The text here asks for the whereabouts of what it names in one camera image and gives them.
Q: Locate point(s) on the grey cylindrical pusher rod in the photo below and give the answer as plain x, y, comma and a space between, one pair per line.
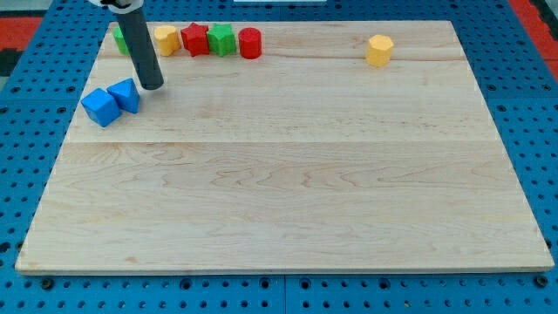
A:
132, 23

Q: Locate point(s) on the red star block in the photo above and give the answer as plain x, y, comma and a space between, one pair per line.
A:
195, 40

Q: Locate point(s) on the green star block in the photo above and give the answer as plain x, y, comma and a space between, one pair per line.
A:
221, 40

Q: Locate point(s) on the green block behind rod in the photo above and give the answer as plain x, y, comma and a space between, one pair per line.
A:
120, 41

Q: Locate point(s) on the yellow heart block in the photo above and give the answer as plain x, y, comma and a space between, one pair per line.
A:
167, 39

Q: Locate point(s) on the blue triangle block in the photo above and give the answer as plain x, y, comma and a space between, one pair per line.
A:
126, 95

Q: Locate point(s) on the blue cube block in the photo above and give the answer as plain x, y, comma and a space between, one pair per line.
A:
101, 107

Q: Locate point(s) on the red cylinder block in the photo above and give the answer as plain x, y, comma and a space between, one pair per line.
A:
250, 43

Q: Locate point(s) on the yellow hexagon block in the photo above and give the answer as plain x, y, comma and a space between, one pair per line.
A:
379, 50

